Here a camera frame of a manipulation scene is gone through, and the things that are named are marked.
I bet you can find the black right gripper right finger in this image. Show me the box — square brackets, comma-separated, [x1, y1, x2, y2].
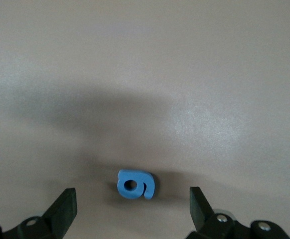
[187, 186, 250, 239]

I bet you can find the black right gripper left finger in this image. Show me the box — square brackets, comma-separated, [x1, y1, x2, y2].
[2, 188, 78, 239]

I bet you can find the brown table cover sheet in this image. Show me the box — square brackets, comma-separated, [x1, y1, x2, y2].
[0, 0, 290, 239]

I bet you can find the blue number 6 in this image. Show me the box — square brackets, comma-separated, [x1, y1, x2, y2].
[116, 169, 157, 200]

